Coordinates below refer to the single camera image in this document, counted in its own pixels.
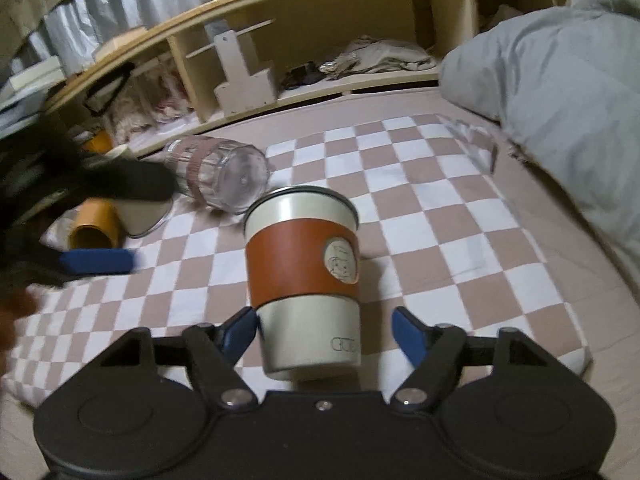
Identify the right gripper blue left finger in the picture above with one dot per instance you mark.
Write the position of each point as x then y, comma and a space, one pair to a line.
234, 336

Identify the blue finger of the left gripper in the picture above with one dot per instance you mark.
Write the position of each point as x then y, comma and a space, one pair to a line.
95, 262

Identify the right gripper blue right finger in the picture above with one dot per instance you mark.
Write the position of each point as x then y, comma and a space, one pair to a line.
410, 334

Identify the steel cup with leather sleeve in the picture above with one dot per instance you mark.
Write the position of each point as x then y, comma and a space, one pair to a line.
303, 269

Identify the orange-brown cylindrical cup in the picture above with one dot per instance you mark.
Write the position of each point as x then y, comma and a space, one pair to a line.
97, 226

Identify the cream paper cup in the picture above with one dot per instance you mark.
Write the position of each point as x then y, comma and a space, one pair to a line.
144, 198

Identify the clear ribbed glass cup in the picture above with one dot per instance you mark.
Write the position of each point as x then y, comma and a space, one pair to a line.
224, 174

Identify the yellow box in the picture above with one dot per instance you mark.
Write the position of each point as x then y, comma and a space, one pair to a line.
94, 141

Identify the book on shelf top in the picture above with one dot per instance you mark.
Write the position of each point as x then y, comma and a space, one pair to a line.
39, 77

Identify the checkered beige white cloth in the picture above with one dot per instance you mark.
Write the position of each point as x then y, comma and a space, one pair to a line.
435, 236

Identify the wooden stand with crossbar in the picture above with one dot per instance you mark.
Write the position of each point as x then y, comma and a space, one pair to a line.
249, 85

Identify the crumpled beige cloth on shelf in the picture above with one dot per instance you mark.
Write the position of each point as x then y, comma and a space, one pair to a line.
367, 55

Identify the grey duvet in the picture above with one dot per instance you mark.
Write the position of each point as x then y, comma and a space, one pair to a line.
563, 83

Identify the long wooden shelf unit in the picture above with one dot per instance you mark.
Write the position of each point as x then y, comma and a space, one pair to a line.
302, 31

